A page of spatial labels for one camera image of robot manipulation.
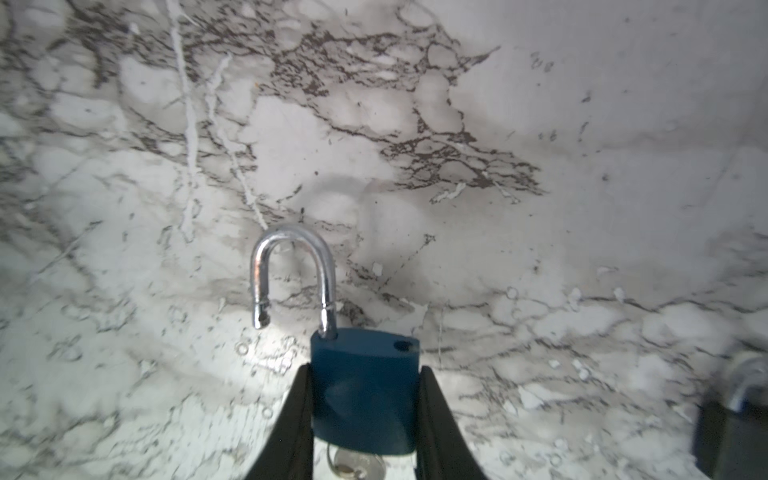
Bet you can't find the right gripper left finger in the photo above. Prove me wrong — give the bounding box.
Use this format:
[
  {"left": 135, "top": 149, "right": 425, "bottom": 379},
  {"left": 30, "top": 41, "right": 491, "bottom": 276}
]
[{"left": 244, "top": 363, "right": 314, "bottom": 480}]

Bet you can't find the blue padlock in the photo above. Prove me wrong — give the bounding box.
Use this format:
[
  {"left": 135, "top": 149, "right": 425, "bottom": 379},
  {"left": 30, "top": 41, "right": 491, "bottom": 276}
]
[{"left": 251, "top": 224, "right": 420, "bottom": 456}]

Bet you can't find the small black padlock top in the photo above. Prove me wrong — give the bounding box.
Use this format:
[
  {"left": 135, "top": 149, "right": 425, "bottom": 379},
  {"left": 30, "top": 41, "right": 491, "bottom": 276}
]
[{"left": 692, "top": 351, "right": 767, "bottom": 480}]

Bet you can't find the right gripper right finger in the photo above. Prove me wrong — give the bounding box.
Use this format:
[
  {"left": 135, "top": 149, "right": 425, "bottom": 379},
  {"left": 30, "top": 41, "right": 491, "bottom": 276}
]
[{"left": 415, "top": 366, "right": 487, "bottom": 480}]

